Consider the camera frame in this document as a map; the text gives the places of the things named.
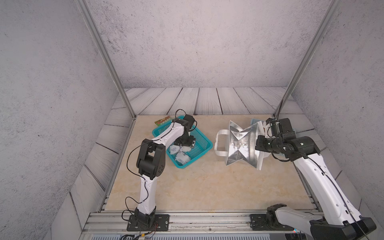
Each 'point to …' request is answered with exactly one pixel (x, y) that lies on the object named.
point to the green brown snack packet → (162, 120)
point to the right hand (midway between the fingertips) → (257, 142)
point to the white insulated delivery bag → (237, 143)
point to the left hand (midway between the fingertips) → (189, 145)
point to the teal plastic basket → (202, 144)
